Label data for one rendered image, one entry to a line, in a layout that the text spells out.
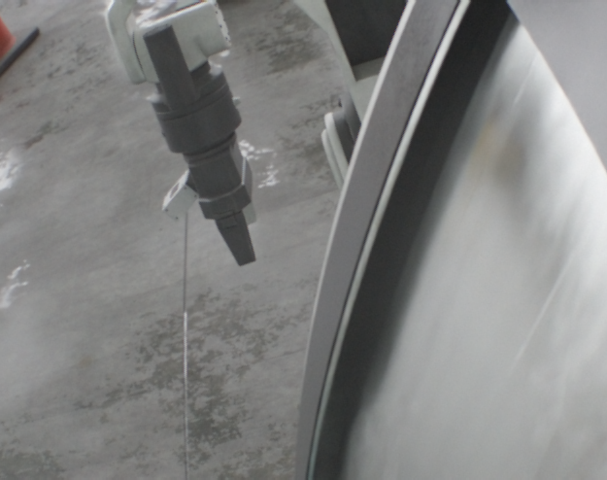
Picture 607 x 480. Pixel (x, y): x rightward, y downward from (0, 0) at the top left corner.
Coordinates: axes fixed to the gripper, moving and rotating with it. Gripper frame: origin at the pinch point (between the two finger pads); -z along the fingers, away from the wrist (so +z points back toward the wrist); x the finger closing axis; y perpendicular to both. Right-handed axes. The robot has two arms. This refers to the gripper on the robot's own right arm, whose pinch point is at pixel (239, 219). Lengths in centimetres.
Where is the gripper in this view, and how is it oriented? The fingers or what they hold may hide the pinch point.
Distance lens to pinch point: 130.6
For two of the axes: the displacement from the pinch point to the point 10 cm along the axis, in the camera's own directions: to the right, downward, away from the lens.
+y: 9.4, -3.2, -1.0
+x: 0.4, 4.1, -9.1
